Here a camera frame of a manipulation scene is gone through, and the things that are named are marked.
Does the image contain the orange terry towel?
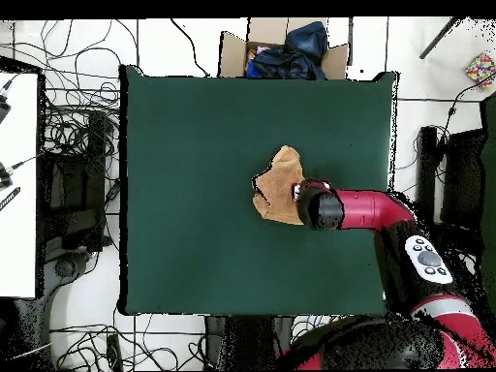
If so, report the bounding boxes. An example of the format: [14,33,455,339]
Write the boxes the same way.
[251,144,307,227]

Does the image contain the dark blue garment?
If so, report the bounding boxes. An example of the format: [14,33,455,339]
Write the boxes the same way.
[245,20,330,80]

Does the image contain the dark green table cloth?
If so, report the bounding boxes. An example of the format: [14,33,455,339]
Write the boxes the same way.
[117,64,400,317]
[479,92,496,311]

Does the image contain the pink and yellow garment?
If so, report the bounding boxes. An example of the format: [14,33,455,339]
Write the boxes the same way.
[247,45,272,62]

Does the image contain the black equipment stand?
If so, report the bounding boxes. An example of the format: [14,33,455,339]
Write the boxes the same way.
[414,125,485,241]
[38,110,119,264]

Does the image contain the cardboard box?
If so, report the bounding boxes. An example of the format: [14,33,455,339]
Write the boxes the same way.
[218,16,352,80]

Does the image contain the black metal bar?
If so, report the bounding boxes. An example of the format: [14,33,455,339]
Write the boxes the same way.
[418,16,464,60]

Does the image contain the multicoloured patterned bundle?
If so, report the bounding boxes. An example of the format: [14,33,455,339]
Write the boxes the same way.
[464,51,496,90]

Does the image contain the black power strip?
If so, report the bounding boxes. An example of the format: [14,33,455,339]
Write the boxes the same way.
[105,332,124,372]

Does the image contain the white table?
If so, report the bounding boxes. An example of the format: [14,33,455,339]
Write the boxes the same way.
[0,71,40,299]

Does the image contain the black ribbed strip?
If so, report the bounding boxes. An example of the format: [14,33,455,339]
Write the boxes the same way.
[0,186,21,212]

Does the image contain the black connector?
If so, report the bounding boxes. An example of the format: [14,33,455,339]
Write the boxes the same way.
[0,161,16,191]

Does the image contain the black device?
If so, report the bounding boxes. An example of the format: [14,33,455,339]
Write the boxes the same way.
[0,92,13,125]

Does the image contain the blue and black cable tangle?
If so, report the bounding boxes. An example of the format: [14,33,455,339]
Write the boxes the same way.
[292,314,334,342]

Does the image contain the black cable with plug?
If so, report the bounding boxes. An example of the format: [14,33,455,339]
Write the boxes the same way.
[435,75,496,156]

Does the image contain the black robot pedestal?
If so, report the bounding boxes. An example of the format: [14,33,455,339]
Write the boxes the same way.
[203,315,295,371]

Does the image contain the long black cable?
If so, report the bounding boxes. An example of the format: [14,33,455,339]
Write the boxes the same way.
[170,17,212,78]

